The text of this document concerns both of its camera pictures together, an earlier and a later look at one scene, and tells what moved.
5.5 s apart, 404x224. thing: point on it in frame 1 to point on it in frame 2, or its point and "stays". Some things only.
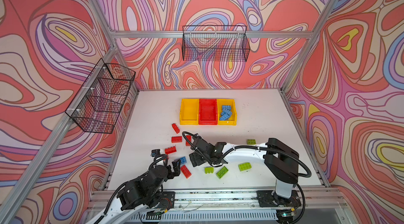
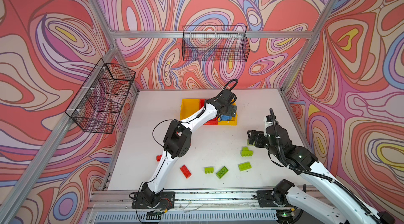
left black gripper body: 168,174 to 229,110
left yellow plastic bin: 189,112 stays
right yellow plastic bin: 232,120 stays
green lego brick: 222,172 stays
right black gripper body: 199,159 to 262,142
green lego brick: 244,166 stays
